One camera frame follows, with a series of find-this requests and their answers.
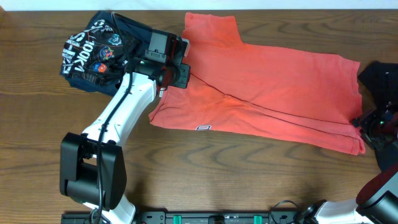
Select coral red t-shirt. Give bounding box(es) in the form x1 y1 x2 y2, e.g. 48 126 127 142
149 12 365 155

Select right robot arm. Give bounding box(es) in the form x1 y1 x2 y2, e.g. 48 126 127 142
298 102 397 224

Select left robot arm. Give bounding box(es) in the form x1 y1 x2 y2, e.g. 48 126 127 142
60 29 190 223

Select black garment at right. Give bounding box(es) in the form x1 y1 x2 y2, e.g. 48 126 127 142
359 61 397 171

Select folded black printed t-shirt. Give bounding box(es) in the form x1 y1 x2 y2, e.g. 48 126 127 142
60 11 152 96

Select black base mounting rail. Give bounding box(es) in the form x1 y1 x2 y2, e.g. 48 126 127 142
60 210 304 224

